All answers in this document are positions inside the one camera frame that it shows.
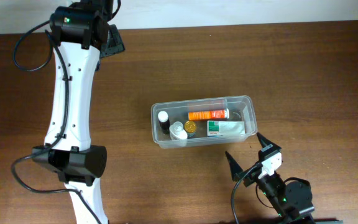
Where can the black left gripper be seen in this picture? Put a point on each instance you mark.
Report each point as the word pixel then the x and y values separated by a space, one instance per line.
pixel 112 43

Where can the dark bottle white cap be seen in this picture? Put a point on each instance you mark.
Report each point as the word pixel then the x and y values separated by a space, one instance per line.
pixel 164 121

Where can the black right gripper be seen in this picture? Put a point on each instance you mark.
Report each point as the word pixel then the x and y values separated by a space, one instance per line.
pixel 254 170

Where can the small jar gold lid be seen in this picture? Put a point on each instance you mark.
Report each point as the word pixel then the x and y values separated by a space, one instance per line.
pixel 190 127

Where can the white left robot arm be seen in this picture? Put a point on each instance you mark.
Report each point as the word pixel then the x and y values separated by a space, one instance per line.
pixel 67 150

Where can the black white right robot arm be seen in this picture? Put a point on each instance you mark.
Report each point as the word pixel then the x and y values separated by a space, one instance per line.
pixel 290 198

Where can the white green medicine box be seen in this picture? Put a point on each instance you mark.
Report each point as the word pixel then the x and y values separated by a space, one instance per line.
pixel 225 128

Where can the orange tube white cap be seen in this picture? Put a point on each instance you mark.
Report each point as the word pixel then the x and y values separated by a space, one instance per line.
pixel 206 115

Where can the clear plastic container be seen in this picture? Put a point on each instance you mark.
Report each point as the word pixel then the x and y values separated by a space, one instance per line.
pixel 240 109

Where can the white squeeze bottle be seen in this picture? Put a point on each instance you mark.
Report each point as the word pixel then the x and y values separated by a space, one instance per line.
pixel 178 134

